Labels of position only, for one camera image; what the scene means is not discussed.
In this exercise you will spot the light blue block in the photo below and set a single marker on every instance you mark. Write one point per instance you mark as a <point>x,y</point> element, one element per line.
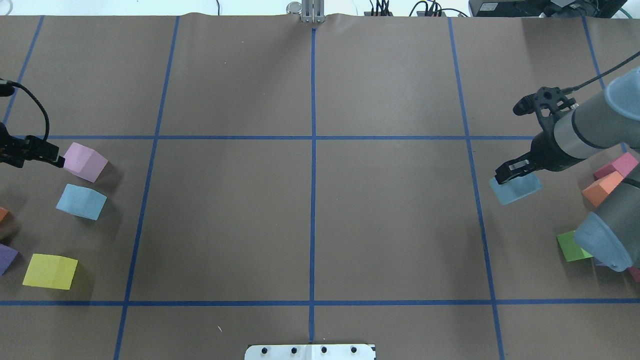
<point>81,201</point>
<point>515,189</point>

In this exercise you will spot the pink foam block near left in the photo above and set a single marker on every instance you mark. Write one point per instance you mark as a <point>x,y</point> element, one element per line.
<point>84,162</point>

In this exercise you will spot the aluminium frame post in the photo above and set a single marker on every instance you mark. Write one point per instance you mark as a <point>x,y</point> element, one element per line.
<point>312,11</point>

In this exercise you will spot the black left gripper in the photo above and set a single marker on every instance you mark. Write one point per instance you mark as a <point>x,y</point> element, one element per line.
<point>22,151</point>

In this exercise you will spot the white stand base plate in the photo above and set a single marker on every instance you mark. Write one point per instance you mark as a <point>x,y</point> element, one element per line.
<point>358,351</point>

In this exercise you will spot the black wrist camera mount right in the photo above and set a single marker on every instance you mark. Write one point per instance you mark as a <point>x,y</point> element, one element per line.
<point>548,104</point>

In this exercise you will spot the small metal cylinder weight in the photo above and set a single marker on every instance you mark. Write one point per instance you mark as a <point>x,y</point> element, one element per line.
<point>294,7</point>

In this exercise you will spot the purple foam block near bin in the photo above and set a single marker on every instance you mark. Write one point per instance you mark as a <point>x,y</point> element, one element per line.
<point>7,257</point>

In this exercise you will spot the yellow foam block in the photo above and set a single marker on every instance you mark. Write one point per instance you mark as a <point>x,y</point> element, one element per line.
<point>48,271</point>

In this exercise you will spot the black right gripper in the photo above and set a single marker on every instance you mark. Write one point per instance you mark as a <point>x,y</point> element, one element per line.
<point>544,151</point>

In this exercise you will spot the magenta foam block far side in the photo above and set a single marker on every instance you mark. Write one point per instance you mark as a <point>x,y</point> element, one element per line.
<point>623,165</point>

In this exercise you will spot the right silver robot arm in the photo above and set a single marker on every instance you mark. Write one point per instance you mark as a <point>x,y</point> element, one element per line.
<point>570,134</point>

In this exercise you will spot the green foam block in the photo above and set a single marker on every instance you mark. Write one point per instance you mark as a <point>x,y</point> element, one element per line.
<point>571,251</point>

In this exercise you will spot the orange foam block far side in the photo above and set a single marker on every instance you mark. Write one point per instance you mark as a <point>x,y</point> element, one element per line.
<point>600,189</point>

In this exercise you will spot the orange foam block near bin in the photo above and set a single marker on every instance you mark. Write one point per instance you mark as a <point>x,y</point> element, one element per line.
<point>3,213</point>

